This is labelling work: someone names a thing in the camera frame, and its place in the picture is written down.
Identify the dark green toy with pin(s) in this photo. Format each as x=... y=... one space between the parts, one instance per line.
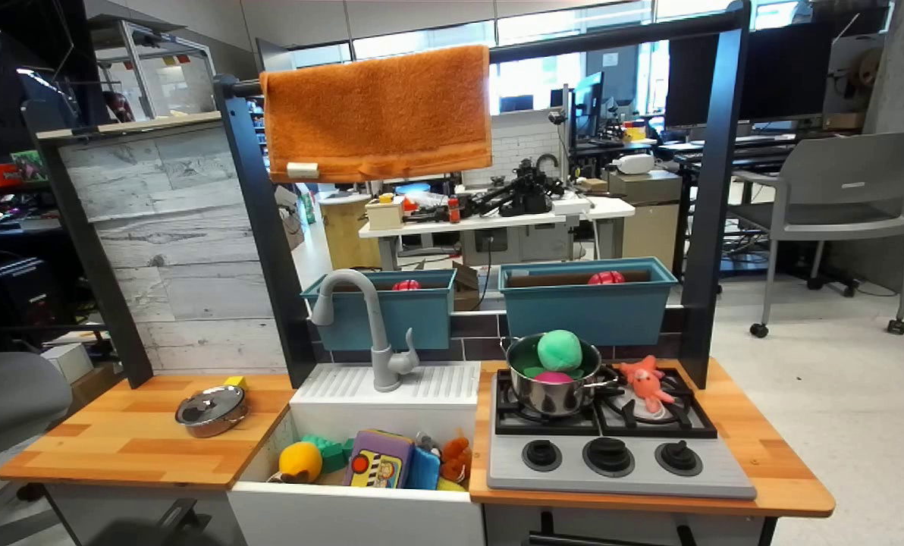
x=333 y=453

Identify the yellow plush toy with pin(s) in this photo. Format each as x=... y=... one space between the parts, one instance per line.
x=302 y=461

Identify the grey kitchen cabinet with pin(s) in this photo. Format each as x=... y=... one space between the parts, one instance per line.
x=119 y=511

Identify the white background table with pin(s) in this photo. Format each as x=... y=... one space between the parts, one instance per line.
x=575 y=211

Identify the black metal frame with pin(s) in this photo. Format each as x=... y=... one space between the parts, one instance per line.
x=713 y=201

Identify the white sink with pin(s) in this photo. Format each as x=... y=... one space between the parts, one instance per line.
x=371 y=391

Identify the black stove knob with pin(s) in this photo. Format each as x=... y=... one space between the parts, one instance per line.
x=681 y=460
x=608 y=456
x=541 y=456

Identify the pink toy in pot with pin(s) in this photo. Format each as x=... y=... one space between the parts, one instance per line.
x=553 y=378

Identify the teal plastic bin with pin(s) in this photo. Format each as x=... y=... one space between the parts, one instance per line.
x=412 y=319
x=592 y=309

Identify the small yellow toy block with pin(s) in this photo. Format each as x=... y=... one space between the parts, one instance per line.
x=234 y=382

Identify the orange towel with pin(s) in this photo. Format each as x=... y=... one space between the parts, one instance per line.
x=371 y=110

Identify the grey wood-look back panel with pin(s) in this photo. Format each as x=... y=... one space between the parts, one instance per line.
x=167 y=254

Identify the steel cooking pot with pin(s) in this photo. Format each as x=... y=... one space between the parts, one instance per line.
x=553 y=400

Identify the blue toy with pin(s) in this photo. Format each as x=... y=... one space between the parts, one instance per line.
x=422 y=469

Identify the grey toy faucet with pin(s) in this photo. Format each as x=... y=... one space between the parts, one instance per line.
x=378 y=334

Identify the red toy in bin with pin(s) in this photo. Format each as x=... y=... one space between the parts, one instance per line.
x=407 y=285
x=604 y=277

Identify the orange plush toy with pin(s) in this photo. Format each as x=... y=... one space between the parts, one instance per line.
x=456 y=460

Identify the green plush toy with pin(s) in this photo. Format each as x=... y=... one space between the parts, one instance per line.
x=561 y=350

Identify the grey toy stove top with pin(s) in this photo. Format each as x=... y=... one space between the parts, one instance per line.
x=575 y=477

